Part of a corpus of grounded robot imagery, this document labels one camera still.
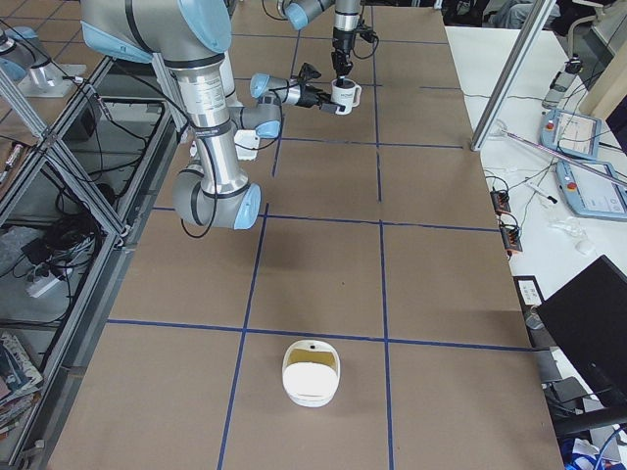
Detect aluminium frame post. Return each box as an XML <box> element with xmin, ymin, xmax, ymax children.
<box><xmin>470</xmin><ymin>0</ymin><xmax>555</xmax><ymax>151</ymax></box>

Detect near teach pendant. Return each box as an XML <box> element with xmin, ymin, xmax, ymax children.
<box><xmin>555</xmin><ymin>162</ymin><xmax>626</xmax><ymax>221</ymax></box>

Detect white lidded bin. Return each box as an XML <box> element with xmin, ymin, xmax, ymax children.
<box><xmin>281</xmin><ymin>339</ymin><xmax>341</xmax><ymax>407</ymax></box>

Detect teach pendant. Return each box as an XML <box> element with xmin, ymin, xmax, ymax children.
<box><xmin>540</xmin><ymin>109</ymin><xmax>603</xmax><ymax>161</ymax></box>
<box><xmin>555</xmin><ymin>162</ymin><xmax>626</xmax><ymax>221</ymax></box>

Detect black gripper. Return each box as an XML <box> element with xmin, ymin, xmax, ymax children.
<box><xmin>296</xmin><ymin>84</ymin><xmax>346</xmax><ymax>114</ymax></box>
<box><xmin>331</xmin><ymin>28</ymin><xmax>354</xmax><ymax>83</ymax></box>

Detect stack of magazines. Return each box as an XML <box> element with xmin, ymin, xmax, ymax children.
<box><xmin>1</xmin><ymin>331</ymin><xmax>44</xmax><ymax>439</ymax></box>

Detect black laptop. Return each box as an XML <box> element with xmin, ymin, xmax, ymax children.
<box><xmin>538</xmin><ymin>255</ymin><xmax>626</xmax><ymax>407</ymax></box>

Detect black marker pen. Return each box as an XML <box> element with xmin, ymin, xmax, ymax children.
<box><xmin>525</xmin><ymin>181</ymin><xmax>557</xmax><ymax>204</ymax></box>

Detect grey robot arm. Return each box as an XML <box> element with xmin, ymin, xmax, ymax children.
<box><xmin>81</xmin><ymin>1</ymin><xmax>344</xmax><ymax>230</ymax></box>
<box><xmin>262</xmin><ymin>0</ymin><xmax>362</xmax><ymax>87</ymax></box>

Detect orange circuit board far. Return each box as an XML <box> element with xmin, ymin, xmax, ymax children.
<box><xmin>490</xmin><ymin>189</ymin><xmax>510</xmax><ymax>214</ymax></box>

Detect orange circuit board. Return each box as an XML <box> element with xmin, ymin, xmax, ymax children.
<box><xmin>490</xmin><ymin>189</ymin><xmax>510</xmax><ymax>214</ymax></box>
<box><xmin>499</xmin><ymin>219</ymin><xmax>523</xmax><ymax>257</ymax></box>

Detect white ribbed mug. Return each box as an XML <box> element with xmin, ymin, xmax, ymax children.
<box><xmin>331</xmin><ymin>78</ymin><xmax>362</xmax><ymax>116</ymax></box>

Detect white power strip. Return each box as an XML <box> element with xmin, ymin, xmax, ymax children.
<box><xmin>25</xmin><ymin>272</ymin><xmax>66</xmax><ymax>299</ymax></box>

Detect orange circuit board near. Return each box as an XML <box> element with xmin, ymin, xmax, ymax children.
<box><xmin>499</xmin><ymin>219</ymin><xmax>523</xmax><ymax>257</ymax></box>

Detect far teach pendant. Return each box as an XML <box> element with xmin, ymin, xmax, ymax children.
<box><xmin>540</xmin><ymin>109</ymin><xmax>603</xmax><ymax>161</ymax></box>

